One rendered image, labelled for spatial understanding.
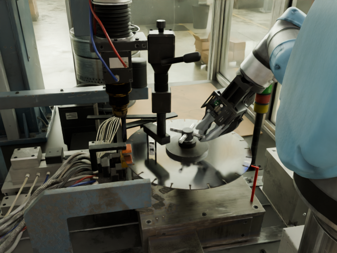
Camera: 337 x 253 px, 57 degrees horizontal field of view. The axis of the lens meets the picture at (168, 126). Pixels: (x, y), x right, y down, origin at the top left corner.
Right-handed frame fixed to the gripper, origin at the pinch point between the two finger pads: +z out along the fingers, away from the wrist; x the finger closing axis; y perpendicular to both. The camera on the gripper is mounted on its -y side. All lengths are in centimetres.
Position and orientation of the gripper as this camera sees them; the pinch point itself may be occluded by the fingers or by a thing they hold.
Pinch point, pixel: (203, 136)
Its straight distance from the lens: 79.9
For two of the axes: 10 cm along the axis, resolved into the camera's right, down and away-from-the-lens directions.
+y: -5.6, 2.1, -8.0
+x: 6.5, 7.1, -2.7
